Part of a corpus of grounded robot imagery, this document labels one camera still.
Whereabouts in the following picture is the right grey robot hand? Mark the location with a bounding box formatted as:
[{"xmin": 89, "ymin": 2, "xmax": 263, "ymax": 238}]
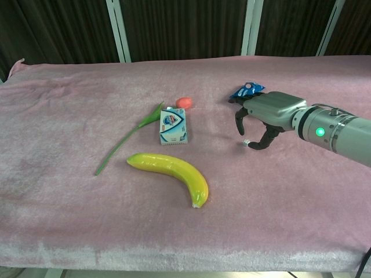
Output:
[{"xmin": 228, "ymin": 91, "xmax": 307, "ymax": 151}]

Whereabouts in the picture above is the blue snack packet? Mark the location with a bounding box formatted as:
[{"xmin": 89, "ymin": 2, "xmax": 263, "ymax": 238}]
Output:
[{"xmin": 228, "ymin": 82, "xmax": 266, "ymax": 102}]

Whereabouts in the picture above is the red flower bud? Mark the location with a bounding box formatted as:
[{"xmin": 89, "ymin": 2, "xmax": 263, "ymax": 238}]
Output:
[{"xmin": 175, "ymin": 97, "xmax": 193, "ymax": 109}]

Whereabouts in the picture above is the white blue soap box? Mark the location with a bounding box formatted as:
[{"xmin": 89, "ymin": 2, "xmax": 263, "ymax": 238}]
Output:
[{"xmin": 159, "ymin": 108, "xmax": 192, "ymax": 145}]

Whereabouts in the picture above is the yellow plastic banana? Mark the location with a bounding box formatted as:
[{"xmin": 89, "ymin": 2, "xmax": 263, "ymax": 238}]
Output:
[{"xmin": 126, "ymin": 152, "xmax": 209, "ymax": 209}]

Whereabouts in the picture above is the dark pleated curtain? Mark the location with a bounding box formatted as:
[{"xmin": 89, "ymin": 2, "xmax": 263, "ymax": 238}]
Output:
[{"xmin": 0, "ymin": 0, "xmax": 371, "ymax": 82}]

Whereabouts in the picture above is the green artificial flower stem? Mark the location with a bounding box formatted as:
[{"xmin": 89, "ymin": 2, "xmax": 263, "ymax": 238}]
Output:
[{"xmin": 95, "ymin": 101, "xmax": 165, "ymax": 176}]

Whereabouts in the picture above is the pink fleece blanket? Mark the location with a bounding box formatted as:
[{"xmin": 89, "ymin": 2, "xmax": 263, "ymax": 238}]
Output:
[{"xmin": 0, "ymin": 54, "xmax": 371, "ymax": 273}]

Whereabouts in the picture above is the white metal frame post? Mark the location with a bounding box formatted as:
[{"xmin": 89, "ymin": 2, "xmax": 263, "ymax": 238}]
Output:
[
  {"xmin": 315, "ymin": 0, "xmax": 346, "ymax": 57},
  {"xmin": 105, "ymin": 0, "xmax": 132, "ymax": 63},
  {"xmin": 241, "ymin": 0, "xmax": 264, "ymax": 56}
]

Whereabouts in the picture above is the black cable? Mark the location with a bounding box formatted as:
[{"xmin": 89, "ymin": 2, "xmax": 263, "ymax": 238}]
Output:
[{"xmin": 355, "ymin": 246, "xmax": 371, "ymax": 278}]

